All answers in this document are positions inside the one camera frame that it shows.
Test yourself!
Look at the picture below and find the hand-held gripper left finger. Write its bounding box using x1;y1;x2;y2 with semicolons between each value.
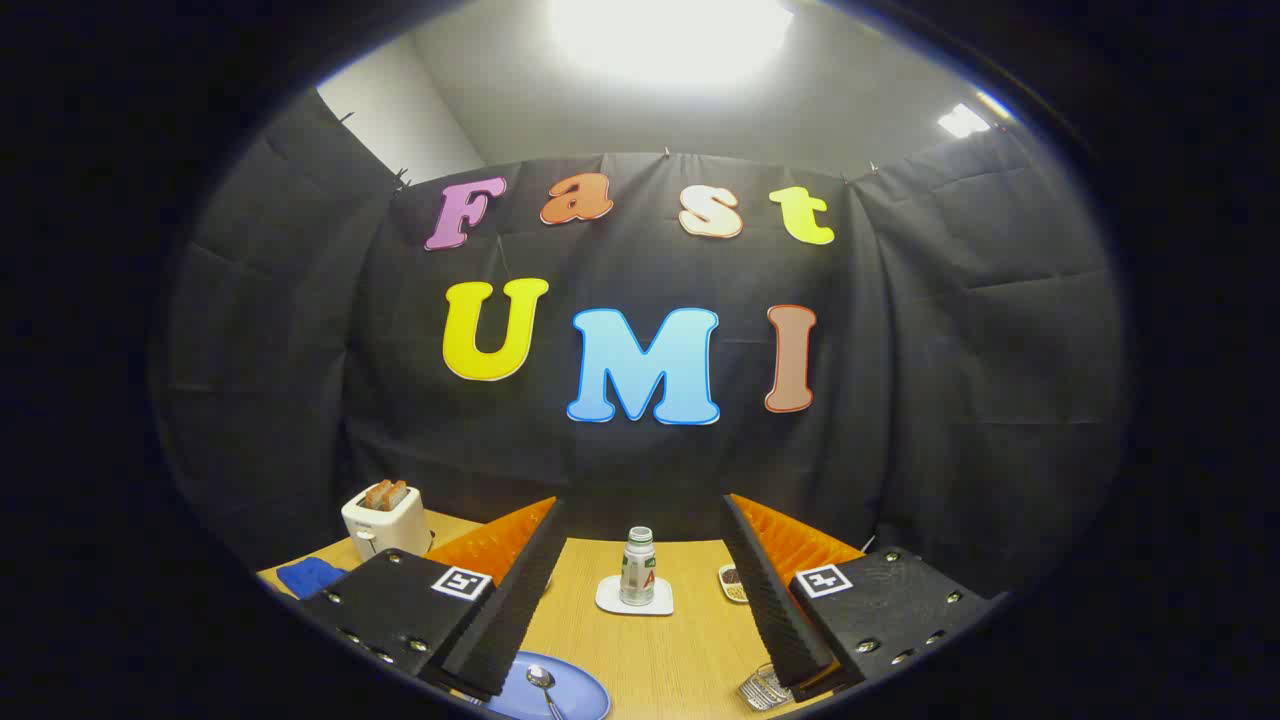
300;497;567;703

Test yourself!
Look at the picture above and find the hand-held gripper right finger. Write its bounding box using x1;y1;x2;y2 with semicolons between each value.
722;492;996;703

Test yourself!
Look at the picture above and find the checkered handle spoon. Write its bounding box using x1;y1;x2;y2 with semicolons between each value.
526;664;566;720

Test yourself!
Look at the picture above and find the white square coaster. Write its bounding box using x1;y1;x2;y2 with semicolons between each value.
595;574;675;617

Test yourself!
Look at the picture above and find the blue round plate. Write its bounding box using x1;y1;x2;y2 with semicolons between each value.
487;651;612;720

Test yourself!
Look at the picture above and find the white plastic bottle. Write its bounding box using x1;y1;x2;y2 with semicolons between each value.
619;526;657;607

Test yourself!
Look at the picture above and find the white toaster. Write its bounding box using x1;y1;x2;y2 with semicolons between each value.
341;484;433;561

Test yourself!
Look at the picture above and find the blue folded towel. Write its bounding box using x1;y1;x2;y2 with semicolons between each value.
276;556;349;600

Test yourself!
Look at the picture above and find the small ceiling light panel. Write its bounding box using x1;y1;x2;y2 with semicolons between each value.
937;102;991;139

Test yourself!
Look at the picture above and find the large ceiling light panel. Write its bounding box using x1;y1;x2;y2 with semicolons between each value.
545;0;796;91

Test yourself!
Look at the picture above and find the metal wire cutlery rack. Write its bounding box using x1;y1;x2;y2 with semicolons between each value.
737;663;796;713

